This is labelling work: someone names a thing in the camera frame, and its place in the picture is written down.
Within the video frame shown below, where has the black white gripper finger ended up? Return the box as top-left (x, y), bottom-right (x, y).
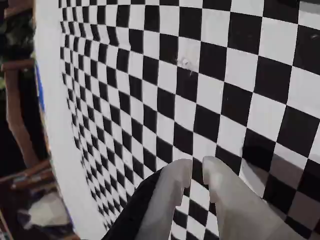
top-left (104, 158), bottom-right (193, 240)

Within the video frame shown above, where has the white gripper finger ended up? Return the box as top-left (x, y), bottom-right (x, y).
top-left (202, 156), bottom-right (308, 240)

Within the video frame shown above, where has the black white checkered mat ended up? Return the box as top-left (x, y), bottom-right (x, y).
top-left (33, 0), bottom-right (320, 240)

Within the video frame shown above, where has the blue table covering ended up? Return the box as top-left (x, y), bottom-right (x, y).
top-left (34, 62), bottom-right (46, 112)

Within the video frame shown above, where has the wooden chair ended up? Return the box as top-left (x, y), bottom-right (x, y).
top-left (0, 58), bottom-right (55, 186)

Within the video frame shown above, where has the green pothos plant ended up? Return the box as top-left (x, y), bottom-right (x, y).
top-left (0, 14), bottom-right (36, 88)

